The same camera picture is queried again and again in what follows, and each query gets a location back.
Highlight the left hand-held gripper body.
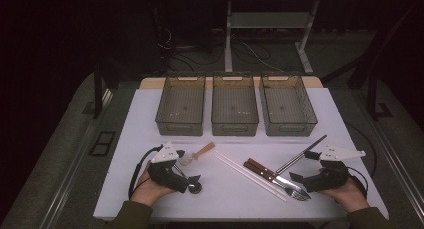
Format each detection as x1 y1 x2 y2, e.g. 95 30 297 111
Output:
147 141 189 194

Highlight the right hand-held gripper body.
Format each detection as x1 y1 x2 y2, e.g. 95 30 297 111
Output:
301 145 367 194

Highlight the silver metal chopstick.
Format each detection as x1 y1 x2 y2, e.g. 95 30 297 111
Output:
275 134 328 175

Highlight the clear spoon with tan handle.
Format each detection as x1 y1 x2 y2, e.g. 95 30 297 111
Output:
178 141 216 167

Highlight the knife with wooden handle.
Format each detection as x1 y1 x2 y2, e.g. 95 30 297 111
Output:
247 157 304 192

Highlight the fork with wooden handle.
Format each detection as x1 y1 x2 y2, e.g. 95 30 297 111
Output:
243 161 312 202

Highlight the smoky translucent plastic bin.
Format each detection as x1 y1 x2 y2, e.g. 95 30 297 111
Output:
154 72 207 137
259 71 318 137
210 71 260 137

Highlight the person's right hand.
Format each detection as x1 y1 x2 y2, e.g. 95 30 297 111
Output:
323 176 371 213

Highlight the black floor socket plate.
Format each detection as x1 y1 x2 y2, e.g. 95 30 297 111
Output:
88 131 117 157

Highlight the black metal stand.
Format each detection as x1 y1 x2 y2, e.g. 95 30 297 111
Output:
366 68 395 122
92 60 116 120

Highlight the dark slanted stand leg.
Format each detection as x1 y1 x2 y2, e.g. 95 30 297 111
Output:
319 2 424 90

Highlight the left hand-held gripper black cable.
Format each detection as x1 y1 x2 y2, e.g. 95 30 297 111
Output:
128 145 164 200

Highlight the hand-held gripper black cable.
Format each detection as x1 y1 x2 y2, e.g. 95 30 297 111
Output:
128 145 164 200
346 167 369 200

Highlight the right hand-held gripper black cable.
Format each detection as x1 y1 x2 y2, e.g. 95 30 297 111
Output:
346 167 369 200

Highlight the thin black floor cable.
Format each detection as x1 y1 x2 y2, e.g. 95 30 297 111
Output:
344 122 378 177

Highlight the tangle of black floor cables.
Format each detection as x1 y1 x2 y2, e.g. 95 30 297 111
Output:
154 8 284 73

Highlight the white metal desk frame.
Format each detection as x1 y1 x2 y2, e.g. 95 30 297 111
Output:
223 0 320 74

